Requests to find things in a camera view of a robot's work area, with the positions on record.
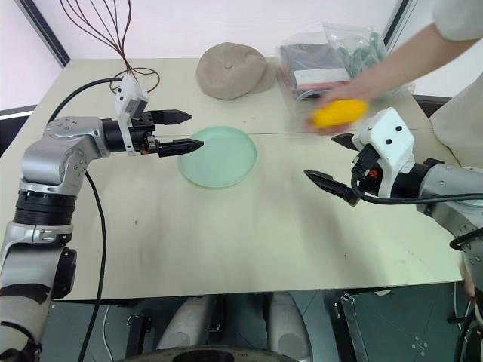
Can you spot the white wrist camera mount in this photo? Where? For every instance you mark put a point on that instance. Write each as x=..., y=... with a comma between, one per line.
x=130, y=92
x=388, y=132

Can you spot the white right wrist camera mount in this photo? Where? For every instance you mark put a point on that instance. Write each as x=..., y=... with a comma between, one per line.
x=388, y=132

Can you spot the person's white garment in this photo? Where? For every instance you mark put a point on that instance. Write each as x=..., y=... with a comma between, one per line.
x=464, y=19

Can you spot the dark round robot base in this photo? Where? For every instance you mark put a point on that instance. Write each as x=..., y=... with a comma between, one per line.
x=211, y=356

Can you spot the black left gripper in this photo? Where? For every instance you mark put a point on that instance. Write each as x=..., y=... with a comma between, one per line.
x=142, y=137

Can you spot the black metal table frame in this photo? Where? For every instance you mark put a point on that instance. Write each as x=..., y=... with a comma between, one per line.
x=351, y=328

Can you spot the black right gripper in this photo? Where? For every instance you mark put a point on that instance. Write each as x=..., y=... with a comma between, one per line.
x=368, y=177

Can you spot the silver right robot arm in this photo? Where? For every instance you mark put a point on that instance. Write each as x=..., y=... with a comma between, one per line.
x=445, y=181

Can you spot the yellow toy fruit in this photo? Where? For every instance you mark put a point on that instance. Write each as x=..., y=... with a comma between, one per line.
x=339, y=113

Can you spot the person's bare hand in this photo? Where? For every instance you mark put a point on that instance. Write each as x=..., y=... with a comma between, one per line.
x=345, y=91

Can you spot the beige flat cap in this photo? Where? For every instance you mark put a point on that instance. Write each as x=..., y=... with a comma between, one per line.
x=232, y=69

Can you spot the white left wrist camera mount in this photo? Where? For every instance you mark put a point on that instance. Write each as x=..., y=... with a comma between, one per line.
x=130, y=92

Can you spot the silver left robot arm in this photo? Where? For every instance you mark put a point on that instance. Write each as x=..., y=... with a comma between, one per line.
x=68, y=132

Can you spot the person's bare forearm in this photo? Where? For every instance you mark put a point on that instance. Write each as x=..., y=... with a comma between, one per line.
x=400, y=56

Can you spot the clear bag with green pieces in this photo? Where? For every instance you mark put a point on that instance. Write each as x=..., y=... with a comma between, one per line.
x=356, y=49

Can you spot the clear bag with dark contents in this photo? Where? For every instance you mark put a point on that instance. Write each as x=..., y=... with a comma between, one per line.
x=313, y=62

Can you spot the dark window frame bar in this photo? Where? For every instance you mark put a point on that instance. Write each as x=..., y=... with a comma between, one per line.
x=396, y=22
x=47, y=32

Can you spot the pale green round plate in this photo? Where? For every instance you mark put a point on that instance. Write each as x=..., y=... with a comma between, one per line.
x=219, y=156

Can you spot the grey rounded robot leg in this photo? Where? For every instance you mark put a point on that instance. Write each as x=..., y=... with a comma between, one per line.
x=186, y=320
x=288, y=324

